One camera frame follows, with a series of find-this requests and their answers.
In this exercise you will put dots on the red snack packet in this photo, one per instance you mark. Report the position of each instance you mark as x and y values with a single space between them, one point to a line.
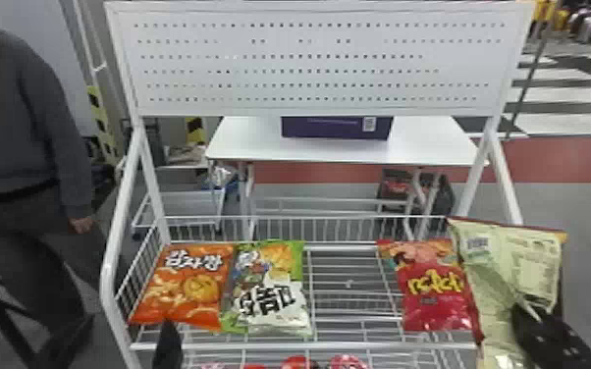
432 293

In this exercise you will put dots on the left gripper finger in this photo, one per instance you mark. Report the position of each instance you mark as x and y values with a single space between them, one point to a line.
168 350

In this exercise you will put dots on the orange snack packet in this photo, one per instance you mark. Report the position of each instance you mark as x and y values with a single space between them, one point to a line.
187 288

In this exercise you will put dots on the purple crate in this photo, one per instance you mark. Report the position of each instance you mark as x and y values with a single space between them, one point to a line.
326 128

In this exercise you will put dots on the person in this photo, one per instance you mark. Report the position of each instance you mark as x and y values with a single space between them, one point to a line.
17 134

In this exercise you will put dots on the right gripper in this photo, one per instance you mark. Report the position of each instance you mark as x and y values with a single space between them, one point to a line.
532 330

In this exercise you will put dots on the red noodle cup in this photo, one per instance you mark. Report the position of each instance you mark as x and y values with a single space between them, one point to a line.
348 362
298 363

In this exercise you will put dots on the yellow black striped post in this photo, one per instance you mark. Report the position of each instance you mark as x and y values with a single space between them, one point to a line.
196 131
100 123

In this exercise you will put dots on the pale green snack packet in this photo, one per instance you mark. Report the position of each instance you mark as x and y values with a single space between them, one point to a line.
512 268

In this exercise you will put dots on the white side table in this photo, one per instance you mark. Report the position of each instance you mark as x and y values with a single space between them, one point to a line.
429 147

